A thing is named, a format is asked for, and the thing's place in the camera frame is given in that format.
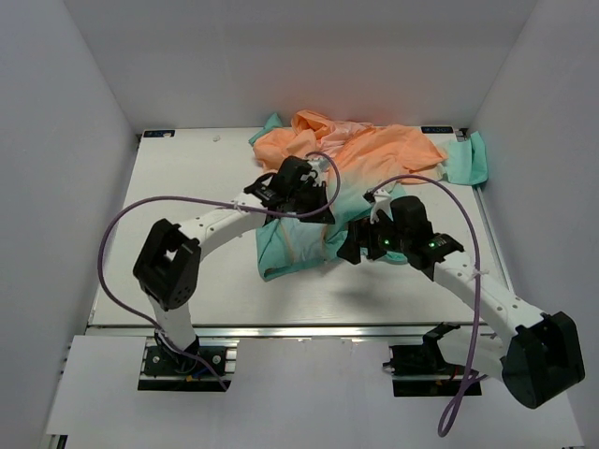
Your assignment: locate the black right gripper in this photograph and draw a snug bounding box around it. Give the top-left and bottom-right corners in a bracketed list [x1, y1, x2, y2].
[337, 209, 410, 265]

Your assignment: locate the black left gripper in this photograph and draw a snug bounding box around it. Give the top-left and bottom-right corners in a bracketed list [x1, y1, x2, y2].
[287, 181, 334, 225]

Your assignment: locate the orange and teal jacket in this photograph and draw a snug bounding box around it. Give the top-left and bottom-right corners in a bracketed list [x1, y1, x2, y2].
[249, 109, 489, 281]

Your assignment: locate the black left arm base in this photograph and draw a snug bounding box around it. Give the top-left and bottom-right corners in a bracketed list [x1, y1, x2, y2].
[138, 339, 237, 393]

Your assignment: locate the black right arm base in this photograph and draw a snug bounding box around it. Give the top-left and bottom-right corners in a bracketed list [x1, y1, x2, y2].
[382, 323, 465, 398]

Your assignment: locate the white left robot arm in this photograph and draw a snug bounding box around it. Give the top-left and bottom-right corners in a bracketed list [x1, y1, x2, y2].
[133, 152, 341, 373]

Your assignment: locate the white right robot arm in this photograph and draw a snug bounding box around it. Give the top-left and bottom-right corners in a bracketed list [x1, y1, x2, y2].
[337, 190, 585, 409]

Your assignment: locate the blue right table label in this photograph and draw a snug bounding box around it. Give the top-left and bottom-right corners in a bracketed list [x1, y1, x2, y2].
[420, 125, 454, 135]

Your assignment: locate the blue table label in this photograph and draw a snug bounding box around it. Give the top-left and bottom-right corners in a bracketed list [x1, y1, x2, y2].
[142, 129, 175, 138]
[420, 125, 454, 135]

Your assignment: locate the blue left table label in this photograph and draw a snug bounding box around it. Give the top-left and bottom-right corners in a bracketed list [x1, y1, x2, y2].
[142, 129, 175, 138]

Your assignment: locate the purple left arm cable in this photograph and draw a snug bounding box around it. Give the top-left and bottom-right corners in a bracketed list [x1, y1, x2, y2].
[96, 151, 343, 392]

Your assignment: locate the aluminium table edge rail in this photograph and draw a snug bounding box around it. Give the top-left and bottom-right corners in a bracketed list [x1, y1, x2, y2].
[86, 322, 530, 342]

